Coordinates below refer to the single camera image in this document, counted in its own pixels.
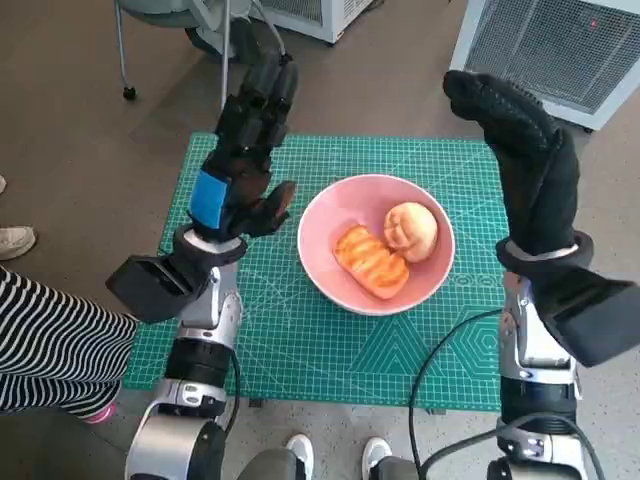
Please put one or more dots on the white shoe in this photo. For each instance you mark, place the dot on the white shoe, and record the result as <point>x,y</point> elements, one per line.
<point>300,447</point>
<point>375,450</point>

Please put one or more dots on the beige shoe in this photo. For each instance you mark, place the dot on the beige shoe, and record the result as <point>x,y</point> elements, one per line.
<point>17,242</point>
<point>2,185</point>

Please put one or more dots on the pink shoe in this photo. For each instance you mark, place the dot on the pink shoe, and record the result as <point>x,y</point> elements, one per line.
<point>104,414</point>

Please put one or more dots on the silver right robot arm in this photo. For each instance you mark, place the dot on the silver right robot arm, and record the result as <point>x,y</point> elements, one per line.
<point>530,340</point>

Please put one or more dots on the grey trouser leg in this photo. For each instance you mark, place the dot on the grey trouser leg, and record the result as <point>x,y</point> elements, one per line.
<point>270,465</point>
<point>395,470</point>

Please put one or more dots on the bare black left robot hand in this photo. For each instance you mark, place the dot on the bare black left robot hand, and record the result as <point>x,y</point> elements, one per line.
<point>245,150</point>

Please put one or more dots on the black table bracket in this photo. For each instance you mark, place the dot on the black table bracket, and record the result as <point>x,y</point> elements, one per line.
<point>256,403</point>

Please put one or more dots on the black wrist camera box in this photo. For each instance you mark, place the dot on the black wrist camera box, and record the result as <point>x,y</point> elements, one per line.
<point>600,320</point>
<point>150,287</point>

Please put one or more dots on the green cutting mat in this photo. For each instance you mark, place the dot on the green cutting mat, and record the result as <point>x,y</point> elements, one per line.
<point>300,350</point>

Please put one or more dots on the person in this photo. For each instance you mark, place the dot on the person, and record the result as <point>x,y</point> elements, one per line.
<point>50,340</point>

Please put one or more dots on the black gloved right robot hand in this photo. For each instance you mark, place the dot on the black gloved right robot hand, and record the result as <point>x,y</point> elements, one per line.
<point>540,190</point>

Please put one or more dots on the pink bowl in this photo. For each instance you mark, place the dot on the pink bowl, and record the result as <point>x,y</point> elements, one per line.
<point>320,225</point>

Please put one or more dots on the white appliance with mesh grille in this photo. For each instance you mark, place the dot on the white appliance with mesh grille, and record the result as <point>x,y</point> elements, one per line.
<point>550,50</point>

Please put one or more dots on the oblong striped toy bread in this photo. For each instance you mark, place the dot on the oblong striped toy bread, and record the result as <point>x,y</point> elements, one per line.
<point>370,265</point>

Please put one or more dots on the round toy bread bun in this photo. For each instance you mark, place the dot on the round toy bread bun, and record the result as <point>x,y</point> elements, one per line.
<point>412,230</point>

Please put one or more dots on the white cabinet with mesh panel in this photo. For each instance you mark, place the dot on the white cabinet with mesh panel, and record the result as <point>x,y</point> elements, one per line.
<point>325,20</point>

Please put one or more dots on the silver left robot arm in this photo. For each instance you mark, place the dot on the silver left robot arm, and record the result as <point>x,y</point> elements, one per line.
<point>210,310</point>

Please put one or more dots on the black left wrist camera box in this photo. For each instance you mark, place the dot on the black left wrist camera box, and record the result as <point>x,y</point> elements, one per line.
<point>150,287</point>

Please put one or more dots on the grey chair with casters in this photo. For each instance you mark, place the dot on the grey chair with casters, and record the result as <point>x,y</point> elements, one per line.
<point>160,12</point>

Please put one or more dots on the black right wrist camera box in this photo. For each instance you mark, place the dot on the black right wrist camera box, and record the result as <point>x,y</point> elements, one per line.
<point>600,320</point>

